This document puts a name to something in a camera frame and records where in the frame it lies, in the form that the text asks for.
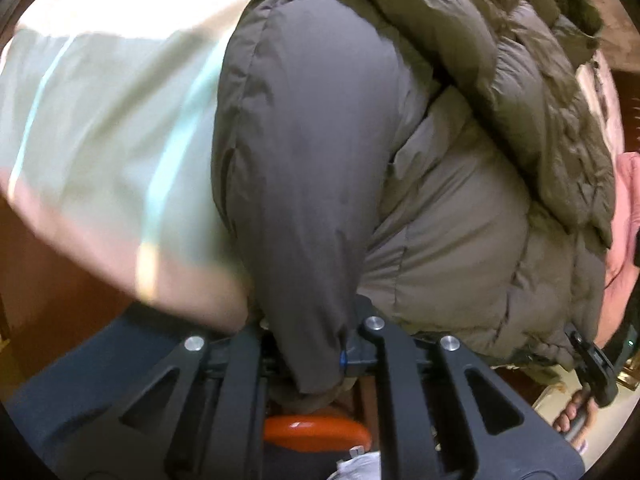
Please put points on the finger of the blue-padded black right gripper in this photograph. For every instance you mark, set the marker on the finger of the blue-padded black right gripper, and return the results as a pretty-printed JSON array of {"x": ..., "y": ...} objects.
[{"x": 444, "y": 414}]

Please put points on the person's right hand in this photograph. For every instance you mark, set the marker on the person's right hand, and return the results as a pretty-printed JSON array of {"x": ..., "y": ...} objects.
[{"x": 577, "y": 418}]

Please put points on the dark olive hooded puffer jacket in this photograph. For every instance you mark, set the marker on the dark olive hooded puffer jacket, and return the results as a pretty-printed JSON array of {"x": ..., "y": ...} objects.
[{"x": 435, "y": 156}]

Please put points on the orange round object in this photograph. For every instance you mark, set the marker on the orange round object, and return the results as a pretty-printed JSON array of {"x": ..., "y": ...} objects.
[{"x": 317, "y": 433}]

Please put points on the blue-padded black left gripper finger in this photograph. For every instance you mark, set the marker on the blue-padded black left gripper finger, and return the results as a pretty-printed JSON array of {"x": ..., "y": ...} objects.
[{"x": 198, "y": 414}]

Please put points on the pink folded blanket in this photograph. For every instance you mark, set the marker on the pink folded blanket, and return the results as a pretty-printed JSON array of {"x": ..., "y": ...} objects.
[{"x": 621, "y": 272}]

